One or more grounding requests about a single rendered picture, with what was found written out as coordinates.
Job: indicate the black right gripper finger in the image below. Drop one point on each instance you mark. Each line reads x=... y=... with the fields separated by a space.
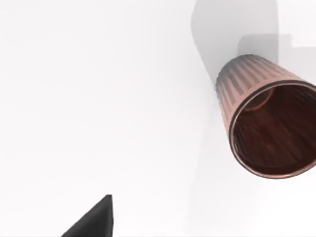
x=98 y=219

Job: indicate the ribbed copper-coloured cup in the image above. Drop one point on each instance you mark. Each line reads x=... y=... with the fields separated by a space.
x=256 y=106

